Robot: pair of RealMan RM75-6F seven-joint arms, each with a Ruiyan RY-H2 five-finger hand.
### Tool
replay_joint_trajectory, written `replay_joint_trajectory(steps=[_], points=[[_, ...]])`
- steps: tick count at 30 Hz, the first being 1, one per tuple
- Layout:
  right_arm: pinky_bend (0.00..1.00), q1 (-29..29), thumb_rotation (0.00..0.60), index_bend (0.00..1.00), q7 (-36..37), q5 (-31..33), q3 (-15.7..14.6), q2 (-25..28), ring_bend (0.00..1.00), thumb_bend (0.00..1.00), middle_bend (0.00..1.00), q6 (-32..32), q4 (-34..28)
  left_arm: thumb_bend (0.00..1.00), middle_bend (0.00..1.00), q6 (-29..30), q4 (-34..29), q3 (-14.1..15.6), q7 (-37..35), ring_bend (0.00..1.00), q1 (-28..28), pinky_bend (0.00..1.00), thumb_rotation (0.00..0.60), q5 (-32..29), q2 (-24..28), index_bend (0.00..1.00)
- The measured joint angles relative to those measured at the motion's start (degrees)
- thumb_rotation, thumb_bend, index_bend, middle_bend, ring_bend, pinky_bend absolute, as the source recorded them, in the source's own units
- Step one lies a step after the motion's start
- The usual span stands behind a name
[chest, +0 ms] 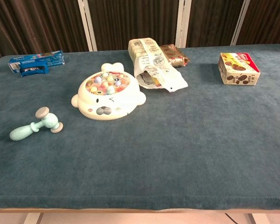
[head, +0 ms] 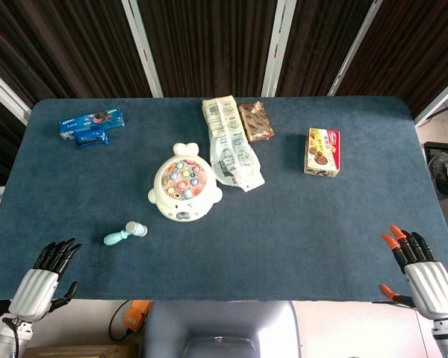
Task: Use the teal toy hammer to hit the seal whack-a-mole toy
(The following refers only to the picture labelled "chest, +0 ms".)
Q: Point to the yellow red cookie box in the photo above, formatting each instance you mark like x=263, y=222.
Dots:
x=238, y=70

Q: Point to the white partition post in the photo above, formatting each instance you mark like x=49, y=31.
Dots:
x=240, y=23
x=182, y=23
x=87, y=25

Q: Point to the brown gold snack package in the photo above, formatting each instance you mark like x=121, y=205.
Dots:
x=175, y=56

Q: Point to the blue felt table cloth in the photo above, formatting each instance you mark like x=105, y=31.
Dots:
x=177, y=140

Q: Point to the small blue Oreo pack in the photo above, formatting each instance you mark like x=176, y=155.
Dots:
x=33, y=70

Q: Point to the white whack-a-mole toy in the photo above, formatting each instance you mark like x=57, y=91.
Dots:
x=107, y=102

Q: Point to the mint green toy hammer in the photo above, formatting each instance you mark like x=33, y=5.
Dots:
x=47, y=121

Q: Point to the white printed plastic cracker bag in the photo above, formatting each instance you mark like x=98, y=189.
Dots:
x=151, y=60

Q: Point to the long blue Oreo box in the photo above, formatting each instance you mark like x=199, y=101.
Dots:
x=37, y=58

